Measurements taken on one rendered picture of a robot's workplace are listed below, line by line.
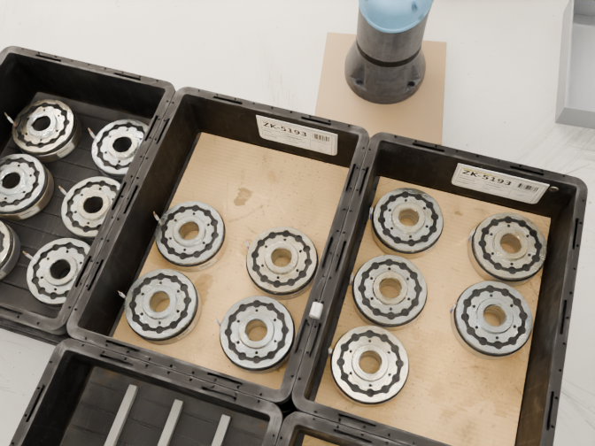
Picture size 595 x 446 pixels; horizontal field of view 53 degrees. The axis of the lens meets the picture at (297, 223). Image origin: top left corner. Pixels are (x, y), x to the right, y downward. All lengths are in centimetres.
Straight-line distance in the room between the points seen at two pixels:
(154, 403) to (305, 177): 40
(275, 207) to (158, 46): 52
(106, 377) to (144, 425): 9
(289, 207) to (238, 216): 8
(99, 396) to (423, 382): 44
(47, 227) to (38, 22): 57
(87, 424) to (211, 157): 43
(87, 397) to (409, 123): 70
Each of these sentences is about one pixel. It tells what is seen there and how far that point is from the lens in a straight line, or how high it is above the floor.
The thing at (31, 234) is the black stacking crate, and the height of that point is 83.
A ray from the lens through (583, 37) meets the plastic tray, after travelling 136.
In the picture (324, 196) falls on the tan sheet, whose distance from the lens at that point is 93.
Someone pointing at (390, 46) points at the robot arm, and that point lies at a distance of 105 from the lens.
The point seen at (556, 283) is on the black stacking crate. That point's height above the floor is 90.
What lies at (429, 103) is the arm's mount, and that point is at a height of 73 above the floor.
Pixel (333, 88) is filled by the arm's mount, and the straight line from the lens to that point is 116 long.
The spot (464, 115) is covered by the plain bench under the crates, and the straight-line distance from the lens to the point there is 119.
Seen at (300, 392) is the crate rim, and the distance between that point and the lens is 74.
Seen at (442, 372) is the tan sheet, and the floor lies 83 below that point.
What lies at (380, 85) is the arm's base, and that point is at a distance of 112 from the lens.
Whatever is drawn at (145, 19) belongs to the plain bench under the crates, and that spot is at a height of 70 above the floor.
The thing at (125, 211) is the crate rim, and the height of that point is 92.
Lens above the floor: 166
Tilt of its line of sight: 66 degrees down
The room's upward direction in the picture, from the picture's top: 7 degrees counter-clockwise
